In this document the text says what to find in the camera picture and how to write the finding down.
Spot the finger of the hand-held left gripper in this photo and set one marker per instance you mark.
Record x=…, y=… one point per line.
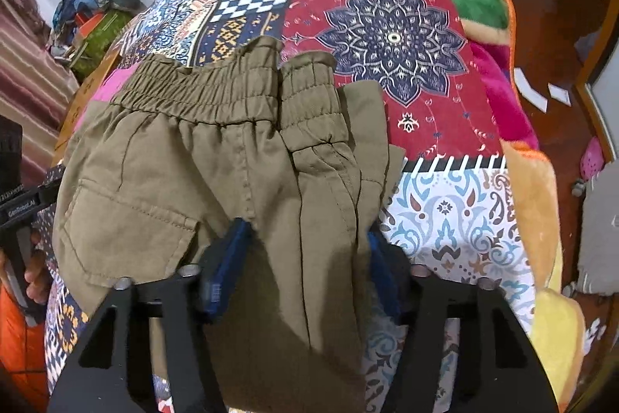
x=54, y=183

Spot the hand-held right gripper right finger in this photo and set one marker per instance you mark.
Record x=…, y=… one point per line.
x=382, y=268

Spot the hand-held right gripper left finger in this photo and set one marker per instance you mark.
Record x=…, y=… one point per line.
x=227, y=258

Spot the khaki pants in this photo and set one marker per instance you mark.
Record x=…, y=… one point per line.
x=193, y=161

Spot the person's left hand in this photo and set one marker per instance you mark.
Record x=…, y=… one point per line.
x=36, y=272

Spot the brown cardboard box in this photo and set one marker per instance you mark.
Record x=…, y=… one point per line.
x=80, y=103

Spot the striped pink curtain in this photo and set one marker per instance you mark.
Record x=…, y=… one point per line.
x=24, y=69

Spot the green patterned box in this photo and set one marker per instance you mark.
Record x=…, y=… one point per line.
x=104, y=35

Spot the orange box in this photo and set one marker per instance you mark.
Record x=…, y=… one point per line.
x=89, y=26

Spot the multicolour fleece blanket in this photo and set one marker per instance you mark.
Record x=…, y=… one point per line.
x=532, y=200

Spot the small metal object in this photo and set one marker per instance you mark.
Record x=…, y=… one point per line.
x=579, y=188

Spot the grey cloth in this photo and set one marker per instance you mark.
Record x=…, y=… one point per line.
x=602, y=239

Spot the patchwork printed blanket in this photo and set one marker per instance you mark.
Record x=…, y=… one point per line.
x=387, y=40

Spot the pink slipper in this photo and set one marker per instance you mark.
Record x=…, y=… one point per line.
x=592, y=159

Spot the small white paper piece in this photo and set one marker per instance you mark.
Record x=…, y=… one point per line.
x=559, y=94

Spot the wooden framed mirror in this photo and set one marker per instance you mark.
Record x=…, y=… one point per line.
x=607, y=93

